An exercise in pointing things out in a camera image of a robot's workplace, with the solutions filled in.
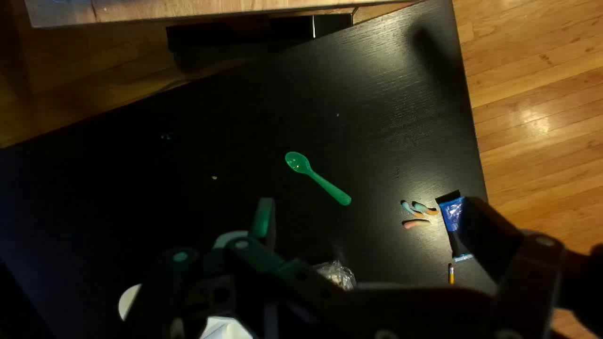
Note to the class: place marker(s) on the pale gummy worm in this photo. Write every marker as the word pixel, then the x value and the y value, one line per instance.
pixel 409 206

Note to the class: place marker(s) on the blue snack packet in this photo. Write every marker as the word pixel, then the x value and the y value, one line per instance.
pixel 453 217

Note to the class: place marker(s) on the wooden platform with metal rails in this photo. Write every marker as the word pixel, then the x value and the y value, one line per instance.
pixel 189 12

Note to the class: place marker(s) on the orange white gummy worm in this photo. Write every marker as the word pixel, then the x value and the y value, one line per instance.
pixel 426 208

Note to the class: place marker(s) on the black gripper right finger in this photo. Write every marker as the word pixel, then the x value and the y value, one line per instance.
pixel 528 276

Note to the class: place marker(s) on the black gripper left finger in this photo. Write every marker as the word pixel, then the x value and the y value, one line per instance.
pixel 264 264

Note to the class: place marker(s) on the green plastic spoon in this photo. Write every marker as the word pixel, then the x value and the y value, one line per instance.
pixel 313 176

